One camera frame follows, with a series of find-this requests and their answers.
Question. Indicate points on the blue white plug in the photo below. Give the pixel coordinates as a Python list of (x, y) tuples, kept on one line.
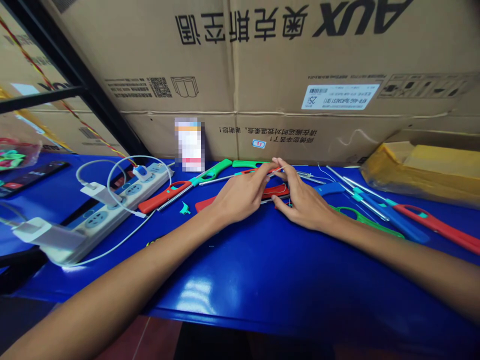
[(141, 172)]

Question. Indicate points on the small green plastic part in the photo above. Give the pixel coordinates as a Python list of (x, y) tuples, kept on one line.
[(153, 242)]

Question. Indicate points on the black metal frame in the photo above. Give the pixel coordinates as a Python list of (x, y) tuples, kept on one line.
[(63, 56)]

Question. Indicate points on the white power strip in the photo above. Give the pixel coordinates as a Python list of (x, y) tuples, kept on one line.
[(112, 210)]

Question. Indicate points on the large white charger adapter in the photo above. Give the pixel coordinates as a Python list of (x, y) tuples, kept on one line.
[(45, 233)]

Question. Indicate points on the long metal lighter tube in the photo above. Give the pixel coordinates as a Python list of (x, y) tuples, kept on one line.
[(356, 193)]

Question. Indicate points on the small white charger adapter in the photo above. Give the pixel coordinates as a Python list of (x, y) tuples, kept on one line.
[(98, 191)]

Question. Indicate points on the green lighter shell with loop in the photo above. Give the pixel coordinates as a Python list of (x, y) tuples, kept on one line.
[(360, 217)]

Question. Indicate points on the blue lighter shell half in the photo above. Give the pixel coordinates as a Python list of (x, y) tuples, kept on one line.
[(330, 188)]

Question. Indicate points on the yellow plastic wrapped box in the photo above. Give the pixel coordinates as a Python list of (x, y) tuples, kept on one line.
[(423, 168)]

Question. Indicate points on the plastic bag of colourful parts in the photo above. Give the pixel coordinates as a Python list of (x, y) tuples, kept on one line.
[(15, 154)]

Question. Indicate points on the red lighter with shell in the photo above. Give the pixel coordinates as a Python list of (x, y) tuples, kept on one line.
[(277, 191)]

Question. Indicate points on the large printed cardboard box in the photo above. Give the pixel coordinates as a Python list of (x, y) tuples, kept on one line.
[(285, 67)]

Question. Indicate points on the green stick lighter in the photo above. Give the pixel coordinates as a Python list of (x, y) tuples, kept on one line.
[(212, 170)]

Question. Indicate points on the blue stick lighter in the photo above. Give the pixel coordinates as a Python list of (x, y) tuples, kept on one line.
[(393, 217)]

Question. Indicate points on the red lighter shell half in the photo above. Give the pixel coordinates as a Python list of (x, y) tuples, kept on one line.
[(204, 204)]

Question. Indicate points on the black smartphone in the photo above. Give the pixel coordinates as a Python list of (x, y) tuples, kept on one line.
[(30, 177)]

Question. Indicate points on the person's right hand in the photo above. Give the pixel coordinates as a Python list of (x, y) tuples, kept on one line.
[(305, 204)]

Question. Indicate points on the person's left hand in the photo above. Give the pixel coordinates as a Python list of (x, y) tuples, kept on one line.
[(236, 198)]

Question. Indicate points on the small teal trigger part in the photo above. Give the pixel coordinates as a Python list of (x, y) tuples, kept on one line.
[(185, 208)]

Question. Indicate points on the white bottle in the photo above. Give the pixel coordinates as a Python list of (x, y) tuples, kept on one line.
[(189, 129)]

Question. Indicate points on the green lighter shell half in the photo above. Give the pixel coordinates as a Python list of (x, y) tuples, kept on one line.
[(249, 164)]

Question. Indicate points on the red stick lighter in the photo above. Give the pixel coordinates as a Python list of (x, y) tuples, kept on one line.
[(157, 198), (438, 228)]

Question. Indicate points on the cardboard box behind frame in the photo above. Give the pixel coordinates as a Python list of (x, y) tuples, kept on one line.
[(22, 56)]

